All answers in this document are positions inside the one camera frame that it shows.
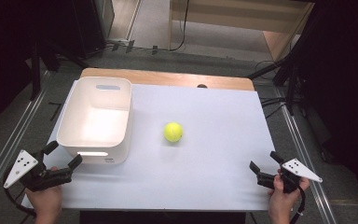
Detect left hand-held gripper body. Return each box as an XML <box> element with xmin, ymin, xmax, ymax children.
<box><xmin>3</xmin><ymin>149</ymin><xmax>74</xmax><ymax>192</ymax></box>

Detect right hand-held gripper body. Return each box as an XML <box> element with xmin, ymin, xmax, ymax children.
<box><xmin>255</xmin><ymin>158</ymin><xmax>324</xmax><ymax>194</ymax></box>

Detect white plastic bin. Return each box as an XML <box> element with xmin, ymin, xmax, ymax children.
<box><xmin>56</xmin><ymin>76</ymin><xmax>133</xmax><ymax>165</ymax></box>

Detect yellow tennis ball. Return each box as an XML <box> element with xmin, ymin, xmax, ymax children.
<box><xmin>163</xmin><ymin>121</ymin><xmax>184</xmax><ymax>144</ymax></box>

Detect person's left hand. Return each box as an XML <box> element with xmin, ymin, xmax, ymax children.
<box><xmin>24</xmin><ymin>166</ymin><xmax>64</xmax><ymax>224</ymax></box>

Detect person's right hand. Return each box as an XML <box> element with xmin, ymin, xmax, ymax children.
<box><xmin>267</xmin><ymin>169</ymin><xmax>311</xmax><ymax>224</ymax></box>

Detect white board table cover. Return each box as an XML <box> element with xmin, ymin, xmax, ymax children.
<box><xmin>21</xmin><ymin>79</ymin><xmax>282</xmax><ymax>213</ymax></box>

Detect black tripod stand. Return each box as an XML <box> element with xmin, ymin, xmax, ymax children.
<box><xmin>246</xmin><ymin>0</ymin><xmax>325</xmax><ymax>117</ymax></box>

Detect wooden table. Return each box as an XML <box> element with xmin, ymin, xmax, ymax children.
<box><xmin>79</xmin><ymin>67</ymin><xmax>255</xmax><ymax>92</ymax></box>

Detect dark cabinet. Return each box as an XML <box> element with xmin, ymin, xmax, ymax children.
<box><xmin>36</xmin><ymin>0</ymin><xmax>116</xmax><ymax>61</ymax></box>

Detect light wooden cabinet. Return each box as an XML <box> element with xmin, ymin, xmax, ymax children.
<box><xmin>167</xmin><ymin>0</ymin><xmax>315</xmax><ymax>62</ymax></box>

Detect metal floor rail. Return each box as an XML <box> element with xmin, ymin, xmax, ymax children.
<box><xmin>0</xmin><ymin>89</ymin><xmax>49</xmax><ymax>204</ymax></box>
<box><xmin>275</xmin><ymin>89</ymin><xmax>337</xmax><ymax>224</ymax></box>

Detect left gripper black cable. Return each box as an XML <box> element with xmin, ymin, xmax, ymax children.
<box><xmin>2</xmin><ymin>174</ymin><xmax>37</xmax><ymax>218</ymax></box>

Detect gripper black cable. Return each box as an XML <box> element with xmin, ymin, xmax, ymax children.
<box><xmin>2</xmin><ymin>174</ymin><xmax>37</xmax><ymax>218</ymax></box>
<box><xmin>288</xmin><ymin>186</ymin><xmax>307</xmax><ymax>224</ymax></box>

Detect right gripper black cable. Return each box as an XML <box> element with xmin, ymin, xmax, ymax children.
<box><xmin>288</xmin><ymin>186</ymin><xmax>307</xmax><ymax>224</ymax></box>

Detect black floor cables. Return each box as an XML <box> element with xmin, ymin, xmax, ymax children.
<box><xmin>255</xmin><ymin>60</ymin><xmax>293</xmax><ymax>119</ymax></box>

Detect black hanging cable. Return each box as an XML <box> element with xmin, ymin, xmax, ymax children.
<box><xmin>169</xmin><ymin>0</ymin><xmax>190</xmax><ymax>52</ymax></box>

